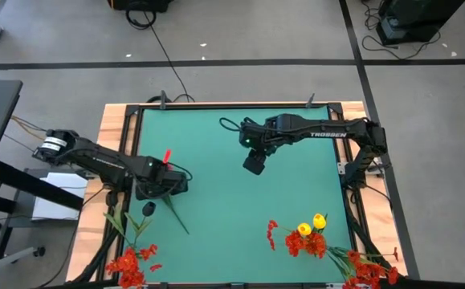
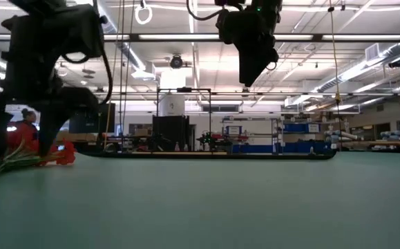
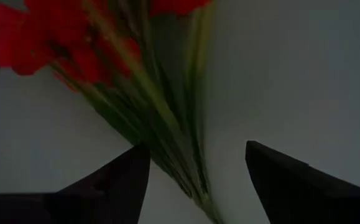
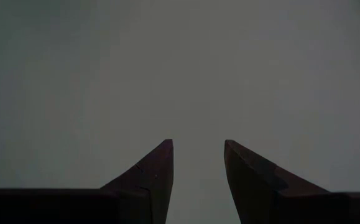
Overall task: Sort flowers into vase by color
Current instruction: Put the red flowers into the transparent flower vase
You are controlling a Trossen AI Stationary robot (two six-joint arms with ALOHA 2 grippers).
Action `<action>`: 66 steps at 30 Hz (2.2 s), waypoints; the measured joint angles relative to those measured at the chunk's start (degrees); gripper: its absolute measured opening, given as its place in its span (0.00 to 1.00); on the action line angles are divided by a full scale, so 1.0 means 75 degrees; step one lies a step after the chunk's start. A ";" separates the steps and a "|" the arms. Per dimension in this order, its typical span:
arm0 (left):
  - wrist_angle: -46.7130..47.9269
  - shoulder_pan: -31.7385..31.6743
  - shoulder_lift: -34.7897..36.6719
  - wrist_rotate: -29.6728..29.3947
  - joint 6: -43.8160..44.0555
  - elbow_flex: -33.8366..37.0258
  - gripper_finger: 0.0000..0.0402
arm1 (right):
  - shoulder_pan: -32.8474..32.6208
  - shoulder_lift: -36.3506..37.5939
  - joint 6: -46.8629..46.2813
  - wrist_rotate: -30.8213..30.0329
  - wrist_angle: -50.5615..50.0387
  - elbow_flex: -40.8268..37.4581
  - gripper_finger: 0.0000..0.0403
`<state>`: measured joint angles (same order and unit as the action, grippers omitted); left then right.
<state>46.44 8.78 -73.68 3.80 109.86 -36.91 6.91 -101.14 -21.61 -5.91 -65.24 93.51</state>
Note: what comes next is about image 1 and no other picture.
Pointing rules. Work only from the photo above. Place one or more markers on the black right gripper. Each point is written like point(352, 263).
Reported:
point(254, 164)

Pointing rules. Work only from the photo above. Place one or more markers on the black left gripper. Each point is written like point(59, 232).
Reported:
point(164, 184)

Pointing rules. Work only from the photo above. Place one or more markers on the red flower bunch green stem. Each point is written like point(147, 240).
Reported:
point(129, 265)
point(176, 216)

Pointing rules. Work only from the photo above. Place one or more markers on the yellow tulip with green leaves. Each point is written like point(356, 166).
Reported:
point(304, 229)
point(319, 221)

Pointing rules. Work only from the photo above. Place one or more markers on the short red flower cluster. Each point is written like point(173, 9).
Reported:
point(294, 241)

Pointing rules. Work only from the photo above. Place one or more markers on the tall red flower bunch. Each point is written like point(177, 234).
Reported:
point(362, 271)

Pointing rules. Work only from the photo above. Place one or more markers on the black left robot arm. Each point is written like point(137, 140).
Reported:
point(95, 158)

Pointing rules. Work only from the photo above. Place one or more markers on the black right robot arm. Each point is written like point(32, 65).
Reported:
point(336, 130)

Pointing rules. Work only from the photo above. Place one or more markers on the green table mat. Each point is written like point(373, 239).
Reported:
point(216, 140)

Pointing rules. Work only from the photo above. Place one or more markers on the small red blossom sprig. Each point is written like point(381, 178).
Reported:
point(272, 225)

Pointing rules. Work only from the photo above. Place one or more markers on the white paper sheets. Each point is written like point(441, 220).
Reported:
point(55, 208)

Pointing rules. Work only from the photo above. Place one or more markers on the black desk support beam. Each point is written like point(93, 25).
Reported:
point(35, 184)

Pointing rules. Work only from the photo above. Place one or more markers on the grey stand with casters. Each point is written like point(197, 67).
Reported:
point(11, 257)

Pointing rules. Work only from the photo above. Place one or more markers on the black box on floor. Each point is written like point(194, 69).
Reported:
point(139, 4)

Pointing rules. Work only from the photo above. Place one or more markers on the black computer case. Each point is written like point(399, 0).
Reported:
point(417, 16)

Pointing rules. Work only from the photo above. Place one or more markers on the black frame clamp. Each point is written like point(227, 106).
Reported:
point(162, 100)
point(310, 100)

